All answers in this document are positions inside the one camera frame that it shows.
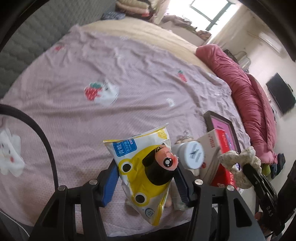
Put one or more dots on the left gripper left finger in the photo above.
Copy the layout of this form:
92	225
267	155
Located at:
107	184

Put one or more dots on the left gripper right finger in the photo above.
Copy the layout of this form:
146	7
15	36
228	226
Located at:
184	180

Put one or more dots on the yellow frog snack bag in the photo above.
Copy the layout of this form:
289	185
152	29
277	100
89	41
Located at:
146	166

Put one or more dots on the cream floral scrunchie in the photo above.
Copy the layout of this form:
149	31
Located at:
234	162

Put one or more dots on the red tissue box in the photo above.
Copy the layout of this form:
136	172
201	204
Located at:
212	172

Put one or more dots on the white cylindrical jar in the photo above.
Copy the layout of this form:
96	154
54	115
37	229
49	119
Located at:
190	154

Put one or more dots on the purple bed blanket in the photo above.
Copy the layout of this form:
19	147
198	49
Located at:
91	87

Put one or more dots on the pink quilted duvet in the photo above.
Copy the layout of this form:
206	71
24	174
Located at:
250	99

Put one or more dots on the beige bed sheet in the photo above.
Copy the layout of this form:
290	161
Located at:
152	34

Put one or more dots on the grey quilted headboard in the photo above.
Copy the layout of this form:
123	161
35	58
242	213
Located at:
28	28

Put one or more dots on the folded clothes pile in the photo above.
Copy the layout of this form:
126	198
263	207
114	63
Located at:
141	8

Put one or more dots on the wall mounted black television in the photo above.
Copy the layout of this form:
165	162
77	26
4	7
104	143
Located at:
281	93

